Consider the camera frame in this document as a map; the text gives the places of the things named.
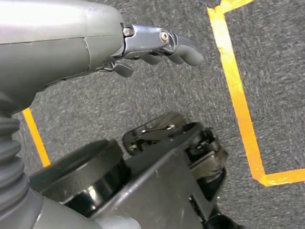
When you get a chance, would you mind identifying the yellow floor tape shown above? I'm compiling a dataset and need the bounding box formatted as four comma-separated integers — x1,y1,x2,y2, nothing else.
22,107,51,168
206,0,305,187

